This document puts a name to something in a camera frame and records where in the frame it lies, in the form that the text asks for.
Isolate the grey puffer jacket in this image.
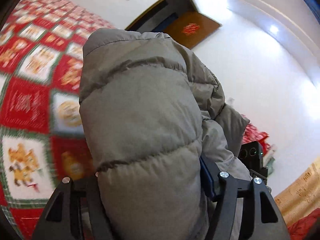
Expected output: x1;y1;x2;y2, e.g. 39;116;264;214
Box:
79;28;251;239

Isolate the red clothes pile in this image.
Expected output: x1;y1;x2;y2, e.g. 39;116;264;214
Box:
242;121;277;166

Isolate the beige patterned curtain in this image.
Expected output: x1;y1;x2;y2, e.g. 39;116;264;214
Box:
274;158;320;226

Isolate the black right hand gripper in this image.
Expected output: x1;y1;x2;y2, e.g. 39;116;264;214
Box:
238;141;268;185

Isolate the red checkered teddy bedspread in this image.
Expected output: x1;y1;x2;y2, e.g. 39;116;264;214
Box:
1;0;112;239

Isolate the brown wooden door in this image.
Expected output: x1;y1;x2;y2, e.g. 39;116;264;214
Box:
163;11;221;49

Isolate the red double happiness sticker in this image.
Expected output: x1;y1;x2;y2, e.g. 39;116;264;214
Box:
182;23;200;36

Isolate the dark wooden door frame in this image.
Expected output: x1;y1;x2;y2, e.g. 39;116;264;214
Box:
125;0;198;33

